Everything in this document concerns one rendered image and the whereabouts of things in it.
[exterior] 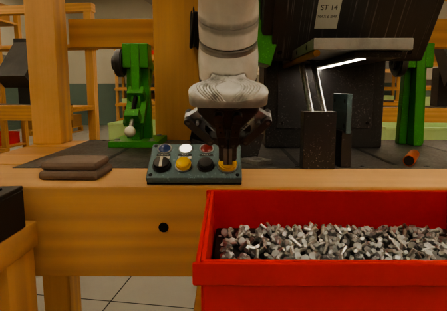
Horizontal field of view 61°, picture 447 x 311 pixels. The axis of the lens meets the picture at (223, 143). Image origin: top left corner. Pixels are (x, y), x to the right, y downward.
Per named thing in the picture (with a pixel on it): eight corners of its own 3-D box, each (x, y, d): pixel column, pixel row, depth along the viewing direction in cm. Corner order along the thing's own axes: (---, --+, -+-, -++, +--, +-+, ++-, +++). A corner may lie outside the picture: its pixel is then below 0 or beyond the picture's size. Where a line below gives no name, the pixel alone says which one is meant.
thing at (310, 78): (382, 147, 98) (390, 10, 93) (263, 147, 98) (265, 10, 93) (357, 139, 116) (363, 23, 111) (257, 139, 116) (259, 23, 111)
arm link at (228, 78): (188, 109, 44) (184, 62, 39) (194, 58, 52) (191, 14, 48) (268, 109, 44) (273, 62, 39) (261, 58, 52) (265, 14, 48)
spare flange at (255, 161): (240, 161, 79) (240, 157, 79) (255, 159, 81) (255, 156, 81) (257, 166, 74) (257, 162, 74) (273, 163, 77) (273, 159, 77)
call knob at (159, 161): (169, 171, 60) (167, 167, 59) (152, 171, 60) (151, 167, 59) (170, 160, 62) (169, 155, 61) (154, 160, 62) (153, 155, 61)
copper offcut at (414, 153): (414, 167, 74) (415, 155, 73) (402, 165, 75) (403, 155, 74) (419, 159, 81) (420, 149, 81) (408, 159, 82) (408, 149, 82)
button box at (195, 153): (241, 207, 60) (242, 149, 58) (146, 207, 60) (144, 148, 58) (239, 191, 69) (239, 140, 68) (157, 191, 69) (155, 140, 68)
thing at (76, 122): (59, 135, 884) (58, 116, 878) (26, 135, 893) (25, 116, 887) (83, 130, 1003) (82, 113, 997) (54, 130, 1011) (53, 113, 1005)
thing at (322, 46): (412, 56, 61) (414, 37, 61) (312, 57, 61) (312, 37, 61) (340, 70, 100) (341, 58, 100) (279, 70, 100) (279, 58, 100)
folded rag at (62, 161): (113, 171, 70) (113, 155, 70) (97, 181, 62) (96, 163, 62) (60, 170, 70) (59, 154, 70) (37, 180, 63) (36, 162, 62)
